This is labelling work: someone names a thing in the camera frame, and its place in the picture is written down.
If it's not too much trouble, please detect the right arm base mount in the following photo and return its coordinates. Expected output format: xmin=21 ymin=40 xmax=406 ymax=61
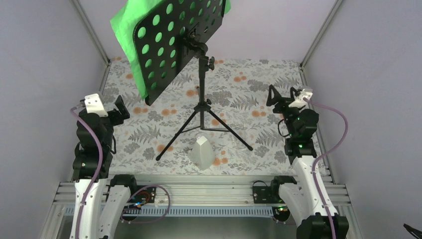
xmin=252 ymin=180 xmax=290 ymax=224

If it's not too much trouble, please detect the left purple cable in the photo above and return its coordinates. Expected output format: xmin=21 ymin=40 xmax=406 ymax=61
xmin=70 ymin=105 xmax=104 ymax=239

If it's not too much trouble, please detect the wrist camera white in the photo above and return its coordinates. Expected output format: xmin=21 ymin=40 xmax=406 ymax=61
xmin=84 ymin=93 xmax=108 ymax=117
xmin=289 ymin=89 xmax=313 ymax=108

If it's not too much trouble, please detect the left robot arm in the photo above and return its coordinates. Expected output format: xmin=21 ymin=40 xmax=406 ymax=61
xmin=69 ymin=94 xmax=139 ymax=239

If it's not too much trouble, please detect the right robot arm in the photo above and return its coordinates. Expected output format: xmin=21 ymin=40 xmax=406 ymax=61
xmin=266 ymin=85 xmax=349 ymax=239

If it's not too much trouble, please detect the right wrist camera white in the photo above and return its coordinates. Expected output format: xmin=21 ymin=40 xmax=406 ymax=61
xmin=289 ymin=89 xmax=313 ymax=108

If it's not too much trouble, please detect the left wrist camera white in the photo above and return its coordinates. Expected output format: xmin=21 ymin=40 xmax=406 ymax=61
xmin=84 ymin=93 xmax=108 ymax=117

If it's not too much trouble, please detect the white metronome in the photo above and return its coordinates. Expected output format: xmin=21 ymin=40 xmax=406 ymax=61
xmin=189 ymin=136 xmax=215 ymax=170

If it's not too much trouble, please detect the aluminium rail frame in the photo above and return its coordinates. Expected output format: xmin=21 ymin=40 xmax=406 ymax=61
xmin=41 ymin=175 xmax=363 ymax=239

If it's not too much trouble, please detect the black perforated music stand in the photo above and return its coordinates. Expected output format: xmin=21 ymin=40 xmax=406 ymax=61
xmin=133 ymin=0 xmax=253 ymax=161

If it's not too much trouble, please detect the floral patterned table mat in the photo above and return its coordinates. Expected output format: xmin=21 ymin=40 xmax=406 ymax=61
xmin=103 ymin=57 xmax=303 ymax=176

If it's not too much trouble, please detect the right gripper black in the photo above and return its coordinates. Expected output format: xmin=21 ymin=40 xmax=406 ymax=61
xmin=265 ymin=85 xmax=299 ymax=137

